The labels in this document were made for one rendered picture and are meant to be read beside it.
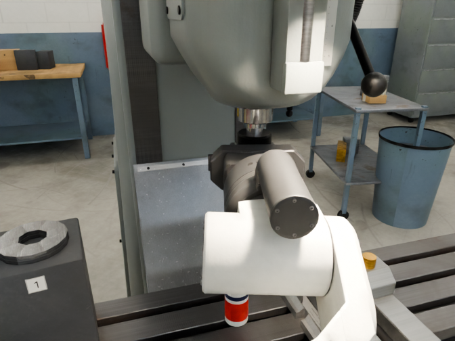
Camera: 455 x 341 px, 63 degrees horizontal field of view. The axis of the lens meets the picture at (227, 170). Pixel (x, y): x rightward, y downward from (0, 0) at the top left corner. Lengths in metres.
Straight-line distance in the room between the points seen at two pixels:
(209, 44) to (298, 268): 0.23
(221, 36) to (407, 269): 0.64
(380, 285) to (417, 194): 2.17
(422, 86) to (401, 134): 2.59
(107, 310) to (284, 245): 0.49
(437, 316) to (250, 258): 0.54
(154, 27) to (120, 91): 0.32
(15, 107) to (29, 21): 0.96
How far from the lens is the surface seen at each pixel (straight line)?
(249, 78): 0.39
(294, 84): 0.37
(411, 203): 2.82
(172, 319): 0.69
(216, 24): 0.39
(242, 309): 0.65
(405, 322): 0.64
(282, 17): 0.37
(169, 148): 0.88
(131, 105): 0.84
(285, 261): 0.28
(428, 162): 2.70
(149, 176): 0.88
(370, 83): 0.48
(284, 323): 0.68
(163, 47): 0.56
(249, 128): 0.50
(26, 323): 0.59
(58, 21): 4.68
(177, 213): 0.89
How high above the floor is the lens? 1.41
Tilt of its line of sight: 23 degrees down
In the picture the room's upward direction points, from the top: straight up
